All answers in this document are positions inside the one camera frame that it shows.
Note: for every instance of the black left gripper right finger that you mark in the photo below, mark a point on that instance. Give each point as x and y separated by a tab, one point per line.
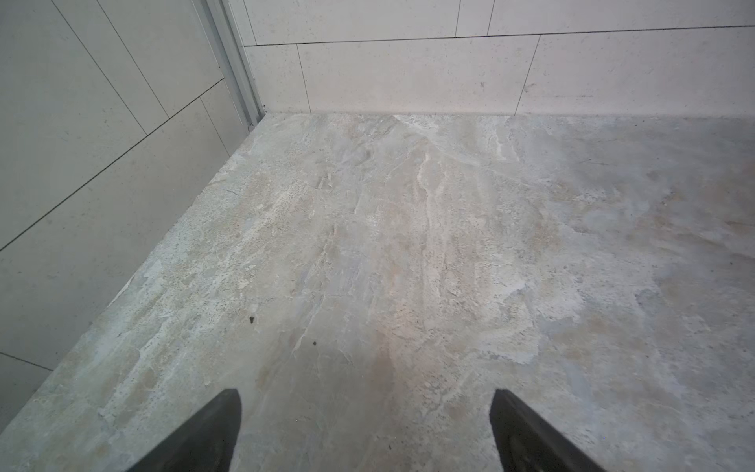
527	442

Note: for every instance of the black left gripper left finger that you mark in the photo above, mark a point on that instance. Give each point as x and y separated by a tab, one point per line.
205	442

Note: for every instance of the aluminium left corner post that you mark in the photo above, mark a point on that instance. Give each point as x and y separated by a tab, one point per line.
226	42

